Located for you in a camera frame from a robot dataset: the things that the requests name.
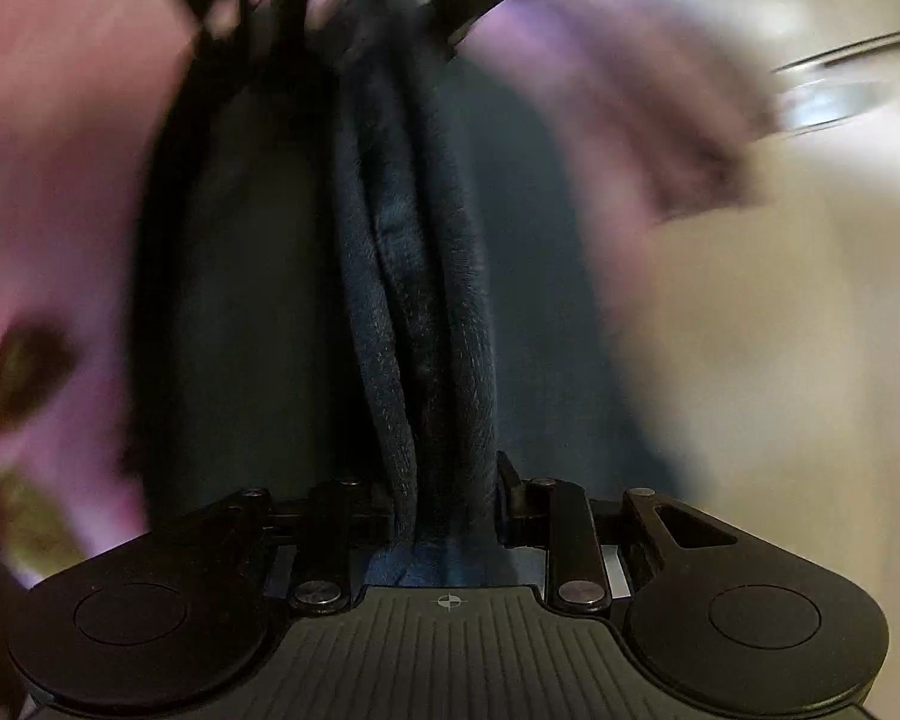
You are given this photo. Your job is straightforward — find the pink patterned blanket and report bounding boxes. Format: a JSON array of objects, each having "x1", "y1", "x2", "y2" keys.
[{"x1": 0, "y1": 0, "x2": 777, "y2": 593}]

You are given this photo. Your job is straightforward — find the shiny metal bar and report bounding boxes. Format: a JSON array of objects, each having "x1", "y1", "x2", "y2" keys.
[{"x1": 769, "y1": 26, "x2": 900, "y2": 137}]

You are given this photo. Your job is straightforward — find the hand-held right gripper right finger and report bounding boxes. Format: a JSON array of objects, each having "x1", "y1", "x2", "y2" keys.
[{"x1": 493, "y1": 450, "x2": 741, "y2": 614}]

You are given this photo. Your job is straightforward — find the blue denim jeans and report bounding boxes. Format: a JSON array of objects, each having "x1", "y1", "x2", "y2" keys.
[{"x1": 124, "y1": 0, "x2": 683, "y2": 590}]

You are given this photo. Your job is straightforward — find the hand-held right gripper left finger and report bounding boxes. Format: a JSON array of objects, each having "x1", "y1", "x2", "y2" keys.
[{"x1": 187, "y1": 476, "x2": 396, "y2": 614}]

